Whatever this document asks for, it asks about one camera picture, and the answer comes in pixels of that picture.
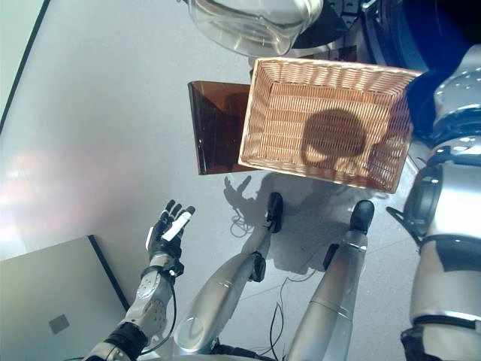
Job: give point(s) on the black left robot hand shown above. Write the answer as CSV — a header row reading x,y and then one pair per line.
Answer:
x,y
165,237

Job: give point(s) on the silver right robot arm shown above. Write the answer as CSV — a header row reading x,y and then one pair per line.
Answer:
x,y
451,210

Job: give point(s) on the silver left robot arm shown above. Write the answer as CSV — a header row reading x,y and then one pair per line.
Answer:
x,y
150,301

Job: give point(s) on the round glass washing machine door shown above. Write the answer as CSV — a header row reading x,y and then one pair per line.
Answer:
x,y
248,22

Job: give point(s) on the grey washing machine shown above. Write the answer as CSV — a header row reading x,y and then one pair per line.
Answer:
x,y
413,26

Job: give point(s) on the silver left robot leg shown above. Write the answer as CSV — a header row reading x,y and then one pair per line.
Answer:
x,y
221,293

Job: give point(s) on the silver robot leg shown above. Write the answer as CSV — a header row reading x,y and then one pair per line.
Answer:
x,y
221,293
330,301

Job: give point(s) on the brown acrylic stand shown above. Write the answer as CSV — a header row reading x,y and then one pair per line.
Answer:
x,y
218,128

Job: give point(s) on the white box with dark edge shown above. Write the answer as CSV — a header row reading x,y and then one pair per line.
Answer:
x,y
49,293

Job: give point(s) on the rectangular wicker laundry basket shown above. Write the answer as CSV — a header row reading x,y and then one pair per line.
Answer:
x,y
285,113

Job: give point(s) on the silver right robot leg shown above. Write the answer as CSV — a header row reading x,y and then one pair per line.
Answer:
x,y
330,301

